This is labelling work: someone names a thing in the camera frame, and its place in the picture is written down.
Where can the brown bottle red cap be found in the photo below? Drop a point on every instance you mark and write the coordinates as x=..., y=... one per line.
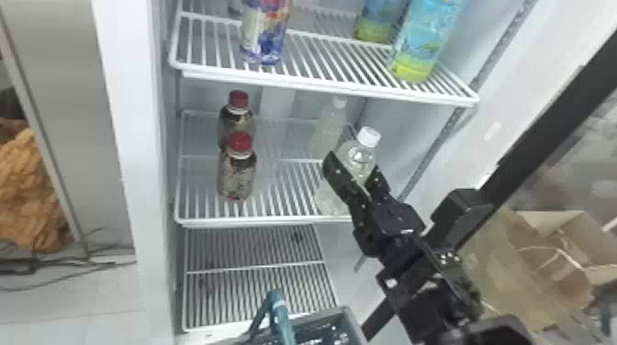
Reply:
x=236, y=176
x=235, y=120

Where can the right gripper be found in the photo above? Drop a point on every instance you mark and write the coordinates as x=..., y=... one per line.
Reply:
x=388, y=229

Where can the blue basket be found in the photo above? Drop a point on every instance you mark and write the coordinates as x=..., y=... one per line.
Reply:
x=332, y=330

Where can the clear bottle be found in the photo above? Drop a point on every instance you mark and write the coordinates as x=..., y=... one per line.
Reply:
x=328, y=130
x=359, y=156

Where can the brown paper bag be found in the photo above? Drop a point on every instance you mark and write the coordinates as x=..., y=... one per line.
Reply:
x=544, y=270

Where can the green bottle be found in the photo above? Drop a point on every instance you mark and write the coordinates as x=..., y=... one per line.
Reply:
x=421, y=38
x=378, y=21

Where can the white fridge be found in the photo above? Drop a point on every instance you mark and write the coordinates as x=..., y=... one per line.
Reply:
x=135, y=144

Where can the fridge door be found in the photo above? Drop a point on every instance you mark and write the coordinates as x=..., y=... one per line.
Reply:
x=544, y=139

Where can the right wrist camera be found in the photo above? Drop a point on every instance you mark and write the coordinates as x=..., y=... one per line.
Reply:
x=460, y=214

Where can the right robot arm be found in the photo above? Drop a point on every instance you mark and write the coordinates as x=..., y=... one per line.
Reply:
x=434, y=294

